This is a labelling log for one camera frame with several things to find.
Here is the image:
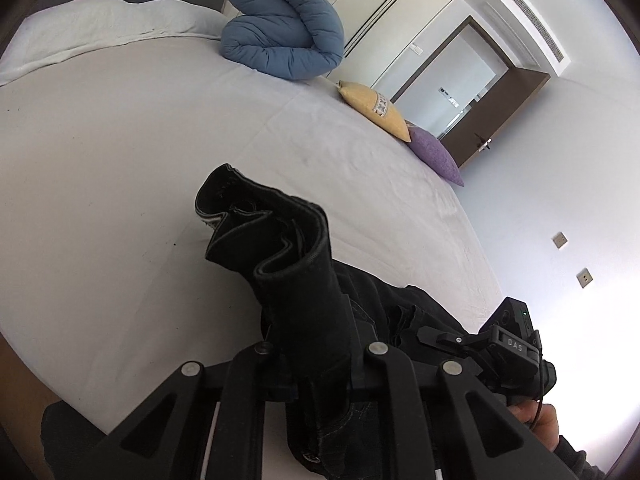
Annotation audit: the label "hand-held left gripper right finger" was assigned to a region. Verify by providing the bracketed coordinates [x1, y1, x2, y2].
[345, 320, 586, 480]

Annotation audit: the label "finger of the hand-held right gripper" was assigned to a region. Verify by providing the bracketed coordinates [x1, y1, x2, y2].
[417, 326, 493, 361]

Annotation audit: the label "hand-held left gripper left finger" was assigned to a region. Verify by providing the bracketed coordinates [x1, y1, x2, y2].
[95, 342, 301, 480]

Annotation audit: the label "black denim pants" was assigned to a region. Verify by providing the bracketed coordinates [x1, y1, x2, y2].
[40, 162, 501, 480]

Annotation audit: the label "person's right forearm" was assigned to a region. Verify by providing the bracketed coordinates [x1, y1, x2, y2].
[550, 435, 608, 480]

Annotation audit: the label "person's right hand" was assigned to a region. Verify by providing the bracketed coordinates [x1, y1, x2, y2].
[507, 400, 561, 453]

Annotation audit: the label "purple pillow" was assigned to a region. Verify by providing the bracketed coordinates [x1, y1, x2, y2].
[406, 122, 465, 187]

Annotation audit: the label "dark brown door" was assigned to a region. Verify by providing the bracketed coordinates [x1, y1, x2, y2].
[445, 67, 551, 168]

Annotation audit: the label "yellow pillow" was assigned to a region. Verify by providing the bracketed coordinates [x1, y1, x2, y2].
[336, 80, 412, 142]

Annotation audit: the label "bed with white sheet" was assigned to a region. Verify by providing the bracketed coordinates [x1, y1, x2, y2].
[0, 0, 503, 441]

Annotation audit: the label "ceiling air vent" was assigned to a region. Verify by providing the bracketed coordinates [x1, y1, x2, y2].
[505, 0, 566, 63]

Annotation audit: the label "blue rolled duvet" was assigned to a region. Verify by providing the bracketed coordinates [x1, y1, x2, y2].
[220, 0, 346, 81]

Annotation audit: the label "white bed pillow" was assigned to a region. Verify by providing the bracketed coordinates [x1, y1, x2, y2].
[0, 0, 226, 86]

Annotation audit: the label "black cable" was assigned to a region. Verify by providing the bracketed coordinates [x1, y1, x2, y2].
[529, 330, 547, 431]

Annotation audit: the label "brown door frame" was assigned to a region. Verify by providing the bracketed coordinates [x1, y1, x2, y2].
[390, 14, 518, 106]

